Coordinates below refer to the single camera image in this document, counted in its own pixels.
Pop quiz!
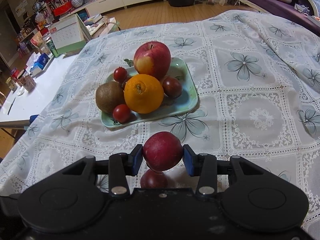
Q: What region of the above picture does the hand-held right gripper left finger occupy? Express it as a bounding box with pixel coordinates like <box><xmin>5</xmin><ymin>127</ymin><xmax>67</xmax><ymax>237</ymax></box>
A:
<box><xmin>61</xmin><ymin>144</ymin><xmax>143</xmax><ymax>196</ymax></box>

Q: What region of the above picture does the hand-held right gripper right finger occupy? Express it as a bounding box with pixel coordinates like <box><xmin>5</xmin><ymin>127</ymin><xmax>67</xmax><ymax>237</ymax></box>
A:
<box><xmin>183</xmin><ymin>144</ymin><xmax>265</xmax><ymax>197</ymax></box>

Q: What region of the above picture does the red plum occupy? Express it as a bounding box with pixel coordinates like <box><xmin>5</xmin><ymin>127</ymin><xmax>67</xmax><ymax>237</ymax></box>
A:
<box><xmin>142</xmin><ymin>132</ymin><xmax>183</xmax><ymax>172</ymax></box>

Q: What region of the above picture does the red cherry tomato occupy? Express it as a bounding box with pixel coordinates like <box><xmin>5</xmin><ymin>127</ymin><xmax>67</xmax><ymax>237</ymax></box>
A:
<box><xmin>113</xmin><ymin>67</ymin><xmax>128</xmax><ymax>82</ymax></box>
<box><xmin>112</xmin><ymin>104</ymin><xmax>132</xmax><ymax>124</ymax></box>

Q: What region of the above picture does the light green plate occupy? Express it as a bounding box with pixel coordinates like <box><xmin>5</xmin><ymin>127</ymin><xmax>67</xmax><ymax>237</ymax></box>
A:
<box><xmin>101</xmin><ymin>57</ymin><xmax>199</xmax><ymax>128</ymax></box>

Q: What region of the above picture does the orange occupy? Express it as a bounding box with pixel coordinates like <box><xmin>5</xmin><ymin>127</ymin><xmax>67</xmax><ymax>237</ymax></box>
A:
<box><xmin>124</xmin><ymin>74</ymin><xmax>165</xmax><ymax>114</ymax></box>

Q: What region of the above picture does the brown kiwi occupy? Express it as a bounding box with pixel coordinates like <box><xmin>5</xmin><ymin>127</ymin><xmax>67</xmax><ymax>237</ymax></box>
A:
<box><xmin>95</xmin><ymin>81</ymin><xmax>125</xmax><ymax>114</ymax></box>

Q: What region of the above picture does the dark red tomato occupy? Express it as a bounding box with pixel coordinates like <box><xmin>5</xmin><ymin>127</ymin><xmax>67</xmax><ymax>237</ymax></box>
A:
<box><xmin>162</xmin><ymin>77</ymin><xmax>183</xmax><ymax>99</ymax></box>

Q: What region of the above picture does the white lace floral tablecloth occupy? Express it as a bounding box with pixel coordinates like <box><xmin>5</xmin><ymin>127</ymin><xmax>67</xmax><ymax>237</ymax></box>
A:
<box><xmin>0</xmin><ymin>9</ymin><xmax>320</xmax><ymax>235</ymax></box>

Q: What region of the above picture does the large red apple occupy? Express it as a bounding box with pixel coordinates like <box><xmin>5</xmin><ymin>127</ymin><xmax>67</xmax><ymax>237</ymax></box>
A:
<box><xmin>133</xmin><ymin>41</ymin><xmax>172</xmax><ymax>80</ymax></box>

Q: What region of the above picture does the white side table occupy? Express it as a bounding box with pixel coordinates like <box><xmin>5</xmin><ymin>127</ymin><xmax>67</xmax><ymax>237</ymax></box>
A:
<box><xmin>0</xmin><ymin>52</ymin><xmax>78</xmax><ymax>130</ymax></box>

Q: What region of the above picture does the glass jar with brown contents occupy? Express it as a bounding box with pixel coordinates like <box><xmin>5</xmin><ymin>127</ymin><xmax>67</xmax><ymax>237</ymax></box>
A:
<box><xmin>16</xmin><ymin>69</ymin><xmax>37</xmax><ymax>90</ymax></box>

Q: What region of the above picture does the black pen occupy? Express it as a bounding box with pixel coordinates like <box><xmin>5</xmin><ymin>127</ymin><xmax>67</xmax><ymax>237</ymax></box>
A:
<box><xmin>7</xmin><ymin>97</ymin><xmax>16</xmax><ymax>115</ymax></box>

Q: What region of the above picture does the blue tissue box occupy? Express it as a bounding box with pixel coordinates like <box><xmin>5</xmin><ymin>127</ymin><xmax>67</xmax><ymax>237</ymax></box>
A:
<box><xmin>29</xmin><ymin>53</ymin><xmax>52</xmax><ymax>75</ymax></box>

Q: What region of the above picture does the green drink can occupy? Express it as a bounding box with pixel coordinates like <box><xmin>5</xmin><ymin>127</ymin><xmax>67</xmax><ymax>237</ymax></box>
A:
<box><xmin>48</xmin><ymin>40</ymin><xmax>60</xmax><ymax>57</ymax></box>

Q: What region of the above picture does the desk calendar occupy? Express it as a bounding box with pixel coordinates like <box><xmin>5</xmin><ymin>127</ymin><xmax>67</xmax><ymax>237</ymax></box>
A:
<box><xmin>47</xmin><ymin>14</ymin><xmax>92</xmax><ymax>54</ymax></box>

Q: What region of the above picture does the stack of books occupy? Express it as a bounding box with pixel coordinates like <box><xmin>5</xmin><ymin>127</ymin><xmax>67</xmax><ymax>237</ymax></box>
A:
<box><xmin>82</xmin><ymin>15</ymin><xmax>105</xmax><ymax>34</ymax></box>

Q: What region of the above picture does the small glass jar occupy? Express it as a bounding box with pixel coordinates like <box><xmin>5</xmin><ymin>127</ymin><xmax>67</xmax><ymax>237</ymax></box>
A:
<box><xmin>6</xmin><ymin>77</ymin><xmax>18</xmax><ymax>90</ymax></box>

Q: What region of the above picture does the white low cabinet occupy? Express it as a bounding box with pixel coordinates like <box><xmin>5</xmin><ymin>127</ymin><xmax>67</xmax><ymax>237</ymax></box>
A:
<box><xmin>75</xmin><ymin>0</ymin><xmax>167</xmax><ymax>18</ymax></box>

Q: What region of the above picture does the red box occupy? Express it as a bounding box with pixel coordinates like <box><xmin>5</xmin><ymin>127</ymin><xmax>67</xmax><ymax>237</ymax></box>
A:
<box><xmin>51</xmin><ymin>1</ymin><xmax>73</xmax><ymax>17</ymax></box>

